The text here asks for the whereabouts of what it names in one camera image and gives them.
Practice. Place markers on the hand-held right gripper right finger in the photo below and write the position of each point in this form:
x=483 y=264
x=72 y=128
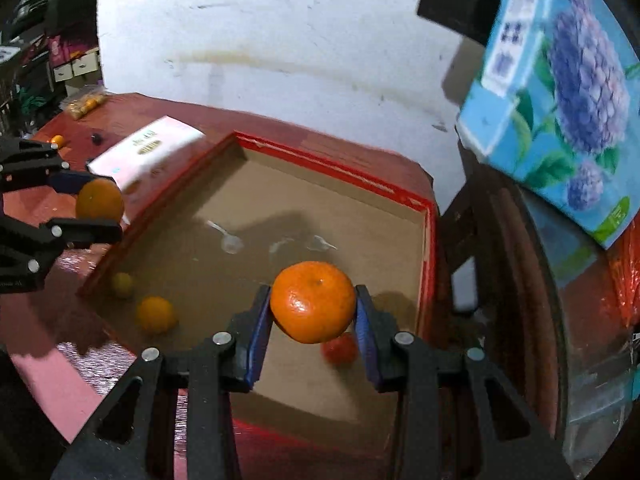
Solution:
x=367 y=340

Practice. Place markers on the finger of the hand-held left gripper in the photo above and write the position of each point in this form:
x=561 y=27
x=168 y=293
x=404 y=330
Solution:
x=80 y=232
x=70 y=181

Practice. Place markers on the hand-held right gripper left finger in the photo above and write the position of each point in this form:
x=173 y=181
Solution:
x=257 y=340

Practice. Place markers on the small red tomato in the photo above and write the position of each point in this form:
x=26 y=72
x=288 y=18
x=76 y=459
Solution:
x=340 y=350

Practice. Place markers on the large orange mandarin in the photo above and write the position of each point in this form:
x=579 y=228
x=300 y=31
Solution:
x=100 y=201

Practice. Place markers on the tan round longan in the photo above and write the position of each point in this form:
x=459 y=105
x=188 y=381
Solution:
x=121 y=285

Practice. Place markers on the red cardboard box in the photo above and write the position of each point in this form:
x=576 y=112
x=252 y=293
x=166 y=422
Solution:
x=300 y=220

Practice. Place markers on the clear plastic fruit container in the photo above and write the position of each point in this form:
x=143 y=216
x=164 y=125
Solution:
x=82 y=102

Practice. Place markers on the pink white tissue pack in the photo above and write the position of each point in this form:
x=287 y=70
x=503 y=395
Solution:
x=150 y=147

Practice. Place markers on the green plant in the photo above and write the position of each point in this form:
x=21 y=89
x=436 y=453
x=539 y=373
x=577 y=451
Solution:
x=27 y=100

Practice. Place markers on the white drawer box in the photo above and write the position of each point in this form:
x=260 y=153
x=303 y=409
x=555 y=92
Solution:
x=61 y=72
x=84 y=64

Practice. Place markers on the pink bags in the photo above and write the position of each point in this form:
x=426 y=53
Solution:
x=57 y=47

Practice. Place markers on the orange plastic bag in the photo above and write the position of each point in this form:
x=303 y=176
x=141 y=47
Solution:
x=625 y=280

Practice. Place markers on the blue floral package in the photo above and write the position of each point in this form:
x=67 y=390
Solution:
x=560 y=95

